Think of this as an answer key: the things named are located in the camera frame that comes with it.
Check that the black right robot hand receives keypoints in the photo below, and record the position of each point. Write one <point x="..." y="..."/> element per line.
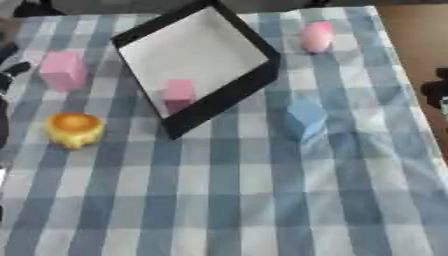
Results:
<point x="436" y="89"/>

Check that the black box with white inside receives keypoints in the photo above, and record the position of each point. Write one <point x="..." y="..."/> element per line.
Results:
<point x="192" y="50"/>

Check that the pink egg-shaped toy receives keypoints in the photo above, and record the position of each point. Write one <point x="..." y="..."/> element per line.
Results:
<point x="317" y="36"/>

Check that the yellow toy cake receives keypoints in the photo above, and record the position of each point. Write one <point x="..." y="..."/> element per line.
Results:
<point x="74" y="129"/>

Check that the blue block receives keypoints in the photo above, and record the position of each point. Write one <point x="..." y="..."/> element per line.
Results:
<point x="304" y="119"/>

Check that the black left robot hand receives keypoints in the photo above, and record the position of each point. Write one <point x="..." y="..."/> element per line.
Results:
<point x="6" y="86"/>

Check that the small pink block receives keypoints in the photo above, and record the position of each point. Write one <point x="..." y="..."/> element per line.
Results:
<point x="178" y="93"/>

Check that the large pink block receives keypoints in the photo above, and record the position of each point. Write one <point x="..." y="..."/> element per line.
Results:
<point x="62" y="70"/>

